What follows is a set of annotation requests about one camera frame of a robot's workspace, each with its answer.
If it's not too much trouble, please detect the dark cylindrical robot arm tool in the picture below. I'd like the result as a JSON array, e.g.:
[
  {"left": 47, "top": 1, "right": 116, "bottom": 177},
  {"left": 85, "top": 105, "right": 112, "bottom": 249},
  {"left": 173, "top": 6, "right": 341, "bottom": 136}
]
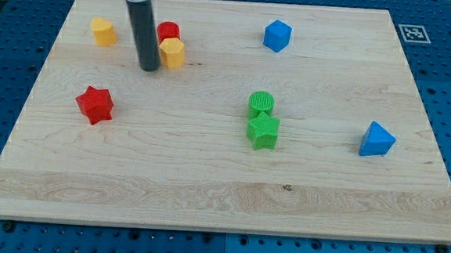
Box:
[{"left": 125, "top": 0, "right": 161, "bottom": 72}]

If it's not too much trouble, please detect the green star block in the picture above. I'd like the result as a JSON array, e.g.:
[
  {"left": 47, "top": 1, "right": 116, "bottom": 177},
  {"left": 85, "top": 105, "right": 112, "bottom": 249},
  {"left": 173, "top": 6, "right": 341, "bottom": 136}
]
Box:
[{"left": 246, "top": 111, "right": 280, "bottom": 150}]

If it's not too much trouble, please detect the red star block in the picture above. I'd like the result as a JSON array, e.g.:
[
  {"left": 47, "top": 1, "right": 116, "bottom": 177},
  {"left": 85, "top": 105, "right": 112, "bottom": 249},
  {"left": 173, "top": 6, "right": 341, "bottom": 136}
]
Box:
[{"left": 76, "top": 86, "right": 114, "bottom": 125}]

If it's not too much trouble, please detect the light wooden board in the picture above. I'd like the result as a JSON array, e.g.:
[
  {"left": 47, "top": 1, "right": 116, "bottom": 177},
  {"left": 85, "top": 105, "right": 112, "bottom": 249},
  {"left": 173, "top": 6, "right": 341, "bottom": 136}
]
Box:
[{"left": 0, "top": 0, "right": 451, "bottom": 244}]

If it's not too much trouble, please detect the green cylinder block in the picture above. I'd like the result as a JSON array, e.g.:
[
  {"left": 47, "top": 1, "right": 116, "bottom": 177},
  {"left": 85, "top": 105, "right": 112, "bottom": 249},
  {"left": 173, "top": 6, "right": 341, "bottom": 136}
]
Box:
[{"left": 247, "top": 91, "right": 275, "bottom": 119}]

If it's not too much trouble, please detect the yellow hexagon block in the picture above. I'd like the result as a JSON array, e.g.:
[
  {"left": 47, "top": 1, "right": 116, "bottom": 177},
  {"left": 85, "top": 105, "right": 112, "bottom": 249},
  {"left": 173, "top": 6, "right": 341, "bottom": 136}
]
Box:
[{"left": 159, "top": 38, "right": 186, "bottom": 69}]

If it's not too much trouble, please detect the blue cube block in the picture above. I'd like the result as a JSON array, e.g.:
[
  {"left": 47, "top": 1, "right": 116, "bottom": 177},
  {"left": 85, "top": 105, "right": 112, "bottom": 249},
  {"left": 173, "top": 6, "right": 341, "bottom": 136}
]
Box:
[{"left": 263, "top": 20, "right": 292, "bottom": 52}]

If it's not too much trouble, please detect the red cylinder block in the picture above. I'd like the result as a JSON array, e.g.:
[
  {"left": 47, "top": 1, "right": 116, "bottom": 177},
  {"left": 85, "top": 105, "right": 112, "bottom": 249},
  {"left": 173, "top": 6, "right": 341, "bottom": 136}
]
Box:
[{"left": 156, "top": 21, "right": 181, "bottom": 44}]

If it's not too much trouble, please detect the yellow heart block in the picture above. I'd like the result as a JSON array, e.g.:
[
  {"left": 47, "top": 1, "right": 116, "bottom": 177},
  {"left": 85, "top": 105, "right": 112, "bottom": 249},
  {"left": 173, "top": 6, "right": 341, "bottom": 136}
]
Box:
[{"left": 90, "top": 16, "right": 117, "bottom": 47}]

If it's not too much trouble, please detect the blue triangle block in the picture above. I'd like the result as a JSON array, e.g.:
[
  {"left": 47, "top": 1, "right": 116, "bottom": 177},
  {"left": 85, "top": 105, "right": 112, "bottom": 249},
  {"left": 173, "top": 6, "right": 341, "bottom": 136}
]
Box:
[{"left": 359, "top": 121, "right": 396, "bottom": 157}]

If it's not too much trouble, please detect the white fiducial marker tag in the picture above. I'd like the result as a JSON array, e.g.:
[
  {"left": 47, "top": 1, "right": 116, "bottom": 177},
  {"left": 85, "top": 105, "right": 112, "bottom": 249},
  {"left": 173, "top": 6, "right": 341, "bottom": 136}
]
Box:
[{"left": 398, "top": 23, "right": 431, "bottom": 44}]

